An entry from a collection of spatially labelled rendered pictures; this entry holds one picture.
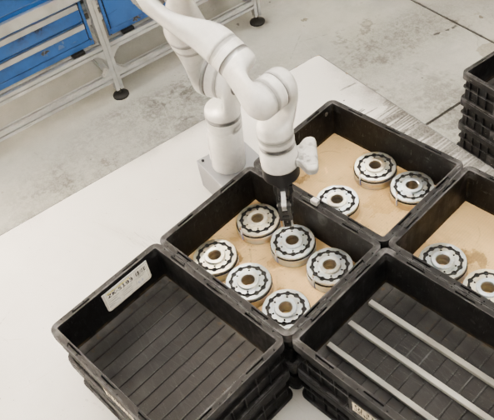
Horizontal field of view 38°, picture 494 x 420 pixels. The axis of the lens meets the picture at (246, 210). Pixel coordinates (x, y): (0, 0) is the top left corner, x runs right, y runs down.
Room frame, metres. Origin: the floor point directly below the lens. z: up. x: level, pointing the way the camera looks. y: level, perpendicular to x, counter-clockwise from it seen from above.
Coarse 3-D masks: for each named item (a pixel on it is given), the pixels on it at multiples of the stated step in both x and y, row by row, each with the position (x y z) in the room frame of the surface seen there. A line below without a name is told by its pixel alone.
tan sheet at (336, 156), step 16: (336, 144) 1.36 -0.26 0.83; (352, 144) 1.35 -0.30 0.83; (320, 160) 1.32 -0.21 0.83; (336, 160) 1.31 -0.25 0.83; (352, 160) 1.29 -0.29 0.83; (304, 176) 1.27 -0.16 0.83; (320, 176) 1.26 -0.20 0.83; (336, 176) 1.25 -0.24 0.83; (352, 176) 1.24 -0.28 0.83; (368, 192) 1.17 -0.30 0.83; (384, 192) 1.16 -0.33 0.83; (368, 208) 1.12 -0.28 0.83; (384, 208) 1.11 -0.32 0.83; (368, 224) 1.08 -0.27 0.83; (384, 224) 1.07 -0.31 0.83
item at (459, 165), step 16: (320, 112) 1.38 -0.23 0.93; (352, 112) 1.36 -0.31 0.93; (384, 128) 1.28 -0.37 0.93; (416, 144) 1.20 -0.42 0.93; (256, 160) 1.26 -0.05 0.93; (448, 160) 1.13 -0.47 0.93; (448, 176) 1.08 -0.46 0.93; (304, 192) 1.12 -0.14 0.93; (432, 192) 1.04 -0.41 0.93; (416, 208) 1.01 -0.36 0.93; (352, 224) 1.00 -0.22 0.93; (400, 224) 0.98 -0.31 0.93; (384, 240) 0.94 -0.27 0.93
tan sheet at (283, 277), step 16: (208, 240) 1.13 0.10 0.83; (240, 240) 1.11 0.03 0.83; (192, 256) 1.09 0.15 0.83; (240, 256) 1.06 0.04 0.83; (256, 256) 1.05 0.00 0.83; (272, 272) 1.00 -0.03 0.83; (288, 272) 0.99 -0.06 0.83; (304, 272) 0.98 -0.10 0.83; (288, 288) 0.94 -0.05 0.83; (304, 288) 0.94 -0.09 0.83
